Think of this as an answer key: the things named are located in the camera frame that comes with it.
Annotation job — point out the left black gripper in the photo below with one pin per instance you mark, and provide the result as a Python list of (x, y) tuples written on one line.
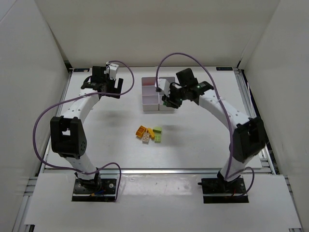
[(114, 89)]

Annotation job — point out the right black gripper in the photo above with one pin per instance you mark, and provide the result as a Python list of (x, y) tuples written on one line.
[(171, 99)]

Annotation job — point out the red curved lego brick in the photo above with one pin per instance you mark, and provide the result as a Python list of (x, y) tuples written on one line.
[(148, 83)]

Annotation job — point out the orange lego brick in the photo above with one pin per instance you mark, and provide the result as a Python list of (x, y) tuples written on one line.
[(141, 130)]

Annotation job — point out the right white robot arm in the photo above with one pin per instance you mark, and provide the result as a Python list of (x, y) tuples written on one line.
[(247, 134)]

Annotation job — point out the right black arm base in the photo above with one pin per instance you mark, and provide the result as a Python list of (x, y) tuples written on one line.
[(217, 191)]

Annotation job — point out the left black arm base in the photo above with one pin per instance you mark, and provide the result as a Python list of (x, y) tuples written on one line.
[(104, 192)]

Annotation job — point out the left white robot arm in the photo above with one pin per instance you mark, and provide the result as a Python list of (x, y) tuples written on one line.
[(68, 138)]

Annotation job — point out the right white divided container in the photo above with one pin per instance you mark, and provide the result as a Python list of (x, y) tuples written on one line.
[(163, 107)]

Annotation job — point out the white divided container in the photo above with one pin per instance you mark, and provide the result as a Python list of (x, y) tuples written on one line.
[(150, 98), (163, 107)]

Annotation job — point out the left white divided container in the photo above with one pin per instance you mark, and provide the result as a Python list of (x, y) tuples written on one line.
[(150, 98)]

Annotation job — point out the light green curved lego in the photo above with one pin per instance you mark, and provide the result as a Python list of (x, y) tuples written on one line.
[(157, 130)]

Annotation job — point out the yellow curved lego brick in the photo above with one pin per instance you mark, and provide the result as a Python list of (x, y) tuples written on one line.
[(151, 133)]

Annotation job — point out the light green lego brick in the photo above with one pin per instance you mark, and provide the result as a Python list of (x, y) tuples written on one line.
[(157, 137)]

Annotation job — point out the cream lego brick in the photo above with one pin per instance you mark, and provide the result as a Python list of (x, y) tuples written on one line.
[(145, 138)]

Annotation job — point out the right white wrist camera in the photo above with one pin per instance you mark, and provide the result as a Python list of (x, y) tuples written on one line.
[(163, 86)]

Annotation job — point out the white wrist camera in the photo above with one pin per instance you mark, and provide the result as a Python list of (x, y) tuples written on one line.
[(111, 70), (163, 86)]

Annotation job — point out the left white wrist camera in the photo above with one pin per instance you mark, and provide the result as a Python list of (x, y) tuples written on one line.
[(111, 70)]

